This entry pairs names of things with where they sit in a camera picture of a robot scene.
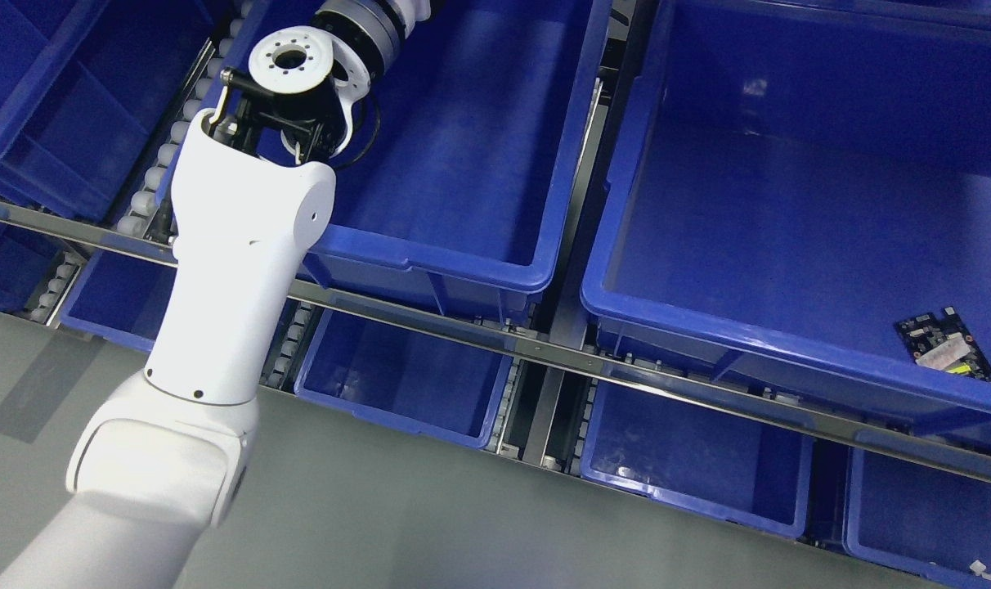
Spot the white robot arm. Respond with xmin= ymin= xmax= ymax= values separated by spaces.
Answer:
xmin=0 ymin=1 xmax=444 ymax=588

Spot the metal shelf rack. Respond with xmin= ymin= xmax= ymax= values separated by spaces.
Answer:
xmin=0 ymin=0 xmax=991 ymax=492

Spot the blue plastic bin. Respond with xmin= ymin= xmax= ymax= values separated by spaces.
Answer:
xmin=0 ymin=1 xmax=238 ymax=221
xmin=0 ymin=223 xmax=61 ymax=312
xmin=61 ymin=250 xmax=177 ymax=352
xmin=156 ymin=0 xmax=615 ymax=324
xmin=842 ymin=450 xmax=991 ymax=588
xmin=579 ymin=383 xmax=813 ymax=539
xmin=581 ymin=1 xmax=991 ymax=429
xmin=294 ymin=312 xmax=512 ymax=450

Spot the black circuit board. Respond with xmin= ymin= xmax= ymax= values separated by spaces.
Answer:
xmin=893 ymin=306 xmax=991 ymax=383

